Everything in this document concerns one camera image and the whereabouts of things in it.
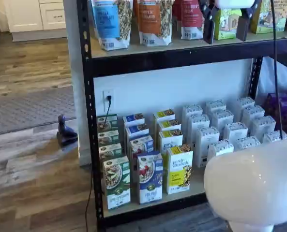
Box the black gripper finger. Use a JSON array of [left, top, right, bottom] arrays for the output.
[[235, 1, 258, 42], [199, 0, 219, 44]]

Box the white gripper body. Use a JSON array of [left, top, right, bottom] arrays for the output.
[[215, 0, 255, 8]]

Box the green apple pie box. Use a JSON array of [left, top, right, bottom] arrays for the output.
[[213, 7, 243, 41]]

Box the peanut butter chocolate chip box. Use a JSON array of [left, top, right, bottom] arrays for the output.
[[249, 0, 287, 34]]

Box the black metal shelf rack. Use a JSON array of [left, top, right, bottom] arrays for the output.
[[76, 0, 287, 232]]

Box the white carton box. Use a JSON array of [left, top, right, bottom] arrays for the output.
[[188, 114, 211, 139], [207, 140, 235, 165], [234, 136, 261, 152], [195, 127, 220, 168], [251, 116, 277, 141], [211, 110, 234, 131], [181, 104, 203, 129], [263, 130, 287, 144], [223, 122, 249, 144], [236, 96, 256, 114], [242, 105, 265, 127], [205, 99, 227, 115]]

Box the yellow purely elizabeth box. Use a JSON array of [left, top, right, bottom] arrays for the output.
[[157, 118, 182, 132], [153, 108, 176, 126], [157, 129, 184, 155], [166, 144, 194, 195]]

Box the green cereal box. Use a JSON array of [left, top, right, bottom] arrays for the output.
[[99, 143, 123, 162], [96, 114, 119, 133], [102, 156, 131, 210], [97, 130, 120, 147]]

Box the red cranberry pecan granola bag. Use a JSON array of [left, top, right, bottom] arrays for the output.
[[171, 0, 182, 37], [179, 0, 205, 41]]

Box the white plastic sheet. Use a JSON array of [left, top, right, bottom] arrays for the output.
[[256, 57, 287, 107]]

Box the blue vanilla chocolate granola bag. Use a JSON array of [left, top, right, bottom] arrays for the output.
[[91, 0, 134, 51]]

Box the black boot-shaped object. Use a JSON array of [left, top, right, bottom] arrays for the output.
[[57, 114, 78, 147]]

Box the white cabinet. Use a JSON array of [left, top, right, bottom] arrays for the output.
[[2, 0, 67, 42]]

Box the grey floor rug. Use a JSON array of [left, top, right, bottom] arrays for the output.
[[0, 86, 77, 137]]

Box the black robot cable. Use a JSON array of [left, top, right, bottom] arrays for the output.
[[270, 0, 285, 140]]

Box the white wall outlet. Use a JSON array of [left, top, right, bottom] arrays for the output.
[[102, 89, 115, 112]]

